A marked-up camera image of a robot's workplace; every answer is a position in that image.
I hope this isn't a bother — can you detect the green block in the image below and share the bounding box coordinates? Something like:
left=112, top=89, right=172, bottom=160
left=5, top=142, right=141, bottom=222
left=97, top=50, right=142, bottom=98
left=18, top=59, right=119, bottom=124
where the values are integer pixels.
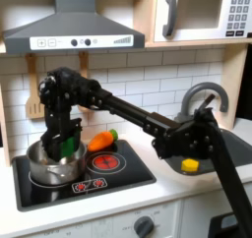
left=60, top=135, right=80, bottom=159

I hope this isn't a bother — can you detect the yellow block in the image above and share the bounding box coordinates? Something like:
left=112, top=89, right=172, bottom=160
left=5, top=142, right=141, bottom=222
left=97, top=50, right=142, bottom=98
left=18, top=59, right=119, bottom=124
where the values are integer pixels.
left=180, top=157, right=201, bottom=174

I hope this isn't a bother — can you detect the orange toy carrot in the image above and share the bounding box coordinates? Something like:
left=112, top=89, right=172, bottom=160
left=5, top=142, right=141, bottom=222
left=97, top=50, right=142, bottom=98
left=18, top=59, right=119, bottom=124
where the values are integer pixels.
left=87, top=128, right=119, bottom=152

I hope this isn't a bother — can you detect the steel pot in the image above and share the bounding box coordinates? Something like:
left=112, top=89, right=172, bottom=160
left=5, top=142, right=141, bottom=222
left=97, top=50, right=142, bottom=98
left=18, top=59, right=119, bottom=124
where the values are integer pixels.
left=26, top=140, right=89, bottom=187

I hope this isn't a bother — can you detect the wooden slotted spatula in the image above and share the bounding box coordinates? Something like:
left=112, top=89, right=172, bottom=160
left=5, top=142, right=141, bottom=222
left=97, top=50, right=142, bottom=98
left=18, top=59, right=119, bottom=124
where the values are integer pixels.
left=25, top=53, right=46, bottom=120

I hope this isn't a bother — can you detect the wooden spoon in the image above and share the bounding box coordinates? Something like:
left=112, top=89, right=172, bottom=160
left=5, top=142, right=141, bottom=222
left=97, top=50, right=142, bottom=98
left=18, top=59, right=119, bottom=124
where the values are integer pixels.
left=76, top=51, right=94, bottom=114

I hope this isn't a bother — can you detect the black stove top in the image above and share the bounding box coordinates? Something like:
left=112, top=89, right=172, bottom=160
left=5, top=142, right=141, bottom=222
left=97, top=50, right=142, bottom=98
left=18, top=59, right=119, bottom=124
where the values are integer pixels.
left=11, top=138, right=158, bottom=212

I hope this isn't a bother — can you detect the grey range hood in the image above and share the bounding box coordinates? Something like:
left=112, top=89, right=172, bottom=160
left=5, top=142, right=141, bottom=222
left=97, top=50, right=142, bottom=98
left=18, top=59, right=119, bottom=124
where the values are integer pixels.
left=2, top=0, right=146, bottom=55

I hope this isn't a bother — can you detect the grey oven knob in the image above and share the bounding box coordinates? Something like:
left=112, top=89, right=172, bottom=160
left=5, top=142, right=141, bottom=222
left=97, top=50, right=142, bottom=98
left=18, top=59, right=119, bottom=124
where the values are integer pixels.
left=133, top=215, right=156, bottom=238

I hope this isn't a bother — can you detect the dark grey tap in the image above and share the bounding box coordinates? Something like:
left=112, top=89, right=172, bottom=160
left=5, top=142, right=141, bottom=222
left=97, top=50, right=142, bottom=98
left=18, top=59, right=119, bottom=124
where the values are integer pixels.
left=172, top=81, right=230, bottom=124

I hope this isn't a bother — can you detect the wooden shelf board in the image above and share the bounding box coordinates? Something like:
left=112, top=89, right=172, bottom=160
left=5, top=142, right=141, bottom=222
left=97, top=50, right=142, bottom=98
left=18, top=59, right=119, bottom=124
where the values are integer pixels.
left=144, top=37, right=252, bottom=49

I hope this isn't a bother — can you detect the dark grey sink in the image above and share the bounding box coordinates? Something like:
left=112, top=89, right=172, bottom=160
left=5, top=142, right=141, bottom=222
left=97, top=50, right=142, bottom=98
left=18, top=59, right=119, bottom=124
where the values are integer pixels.
left=151, top=127, right=252, bottom=177

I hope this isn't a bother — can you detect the white toy microwave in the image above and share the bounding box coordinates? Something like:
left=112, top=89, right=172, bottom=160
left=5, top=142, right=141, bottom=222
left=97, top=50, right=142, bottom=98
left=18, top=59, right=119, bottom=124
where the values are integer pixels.
left=154, top=0, right=252, bottom=43

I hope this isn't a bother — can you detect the wooden side panel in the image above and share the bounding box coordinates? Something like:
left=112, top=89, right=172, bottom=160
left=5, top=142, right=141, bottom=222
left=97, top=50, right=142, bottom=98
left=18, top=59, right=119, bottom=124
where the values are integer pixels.
left=221, top=43, right=249, bottom=130

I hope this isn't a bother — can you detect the grey microwave door handle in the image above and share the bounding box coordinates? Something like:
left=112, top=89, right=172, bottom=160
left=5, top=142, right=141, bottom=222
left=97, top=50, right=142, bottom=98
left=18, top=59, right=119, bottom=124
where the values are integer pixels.
left=161, top=0, right=178, bottom=38

